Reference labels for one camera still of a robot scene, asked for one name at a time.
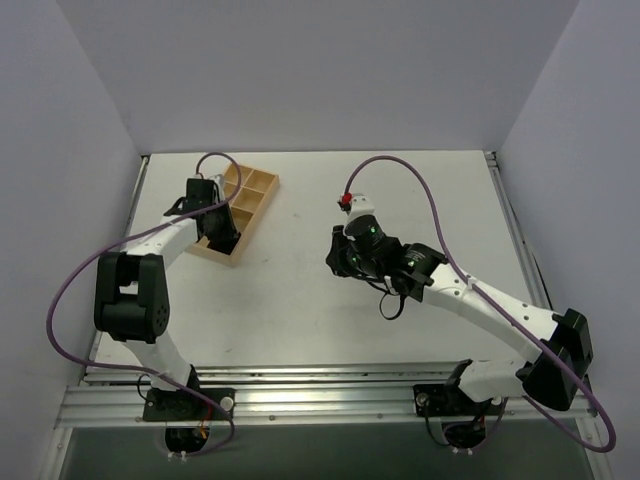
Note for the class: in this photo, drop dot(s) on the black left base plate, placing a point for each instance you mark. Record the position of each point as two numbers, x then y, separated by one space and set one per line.
179 406

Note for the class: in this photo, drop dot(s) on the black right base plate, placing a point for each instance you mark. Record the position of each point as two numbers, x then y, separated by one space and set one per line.
438 400

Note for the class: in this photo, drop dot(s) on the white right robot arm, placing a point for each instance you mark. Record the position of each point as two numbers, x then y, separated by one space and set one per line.
550 348

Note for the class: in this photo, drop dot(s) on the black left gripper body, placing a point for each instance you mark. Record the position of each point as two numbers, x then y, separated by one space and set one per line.
223 237

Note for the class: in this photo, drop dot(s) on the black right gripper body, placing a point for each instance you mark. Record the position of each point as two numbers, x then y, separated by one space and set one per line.
337 255

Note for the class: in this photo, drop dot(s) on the wooden compartment tray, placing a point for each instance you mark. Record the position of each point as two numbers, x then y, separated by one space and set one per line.
240 215

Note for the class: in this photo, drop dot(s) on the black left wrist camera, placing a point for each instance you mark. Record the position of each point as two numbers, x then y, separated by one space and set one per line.
203 193

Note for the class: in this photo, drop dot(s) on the black underwear with beige waistband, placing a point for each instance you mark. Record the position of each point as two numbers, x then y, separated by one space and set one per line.
225 246

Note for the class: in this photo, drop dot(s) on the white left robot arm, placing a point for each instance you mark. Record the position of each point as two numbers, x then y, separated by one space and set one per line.
132 303

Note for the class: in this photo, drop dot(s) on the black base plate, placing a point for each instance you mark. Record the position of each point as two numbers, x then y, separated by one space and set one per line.
438 400
179 406

